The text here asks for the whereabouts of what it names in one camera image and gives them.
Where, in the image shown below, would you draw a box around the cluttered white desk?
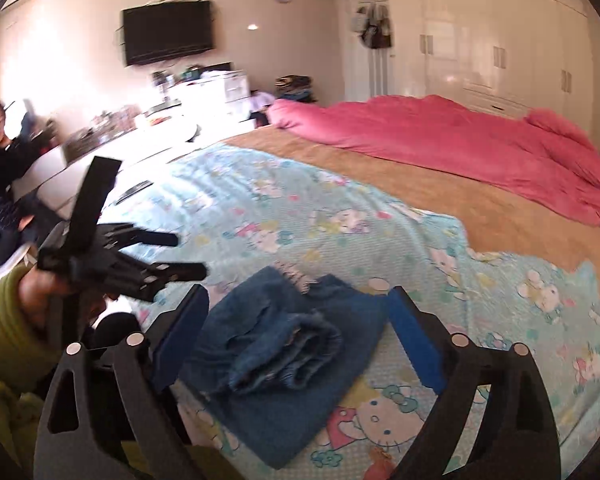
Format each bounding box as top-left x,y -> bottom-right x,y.
10,110 -> 201,211

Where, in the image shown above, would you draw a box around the pink duvet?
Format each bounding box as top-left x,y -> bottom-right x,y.
267,94 -> 600,236

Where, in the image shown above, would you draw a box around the white drawer unit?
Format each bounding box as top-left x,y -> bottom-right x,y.
167,70 -> 253,123

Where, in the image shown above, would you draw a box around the black wall television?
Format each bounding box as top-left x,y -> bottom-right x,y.
121,0 -> 216,67

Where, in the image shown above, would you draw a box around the person's left forearm green sleeve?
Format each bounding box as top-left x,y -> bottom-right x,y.
0,265 -> 146,480

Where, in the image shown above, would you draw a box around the pile of dark clothes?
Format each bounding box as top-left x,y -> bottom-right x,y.
275,75 -> 313,103

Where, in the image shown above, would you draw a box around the hanging bags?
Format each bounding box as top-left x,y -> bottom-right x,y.
355,2 -> 393,51

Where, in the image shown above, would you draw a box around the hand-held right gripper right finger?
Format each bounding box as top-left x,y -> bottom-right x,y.
387,286 -> 563,480

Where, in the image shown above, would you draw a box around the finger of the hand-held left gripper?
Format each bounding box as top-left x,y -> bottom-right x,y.
105,222 -> 179,251
130,260 -> 208,303

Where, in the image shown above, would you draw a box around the person's left hand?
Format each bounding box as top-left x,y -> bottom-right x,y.
19,266 -> 66,332

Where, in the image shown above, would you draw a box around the light blue cartoon printed blanket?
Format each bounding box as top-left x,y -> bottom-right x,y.
97,142 -> 600,480

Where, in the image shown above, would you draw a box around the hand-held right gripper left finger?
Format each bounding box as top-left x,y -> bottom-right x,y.
32,284 -> 211,480

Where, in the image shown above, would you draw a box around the tan bed sheet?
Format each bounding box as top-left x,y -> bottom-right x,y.
220,127 -> 600,291

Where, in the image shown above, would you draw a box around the blue denim pants lace trim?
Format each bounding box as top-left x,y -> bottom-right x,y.
177,260 -> 391,471

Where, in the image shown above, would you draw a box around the white wardrobe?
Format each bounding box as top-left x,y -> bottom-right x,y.
310,0 -> 600,121

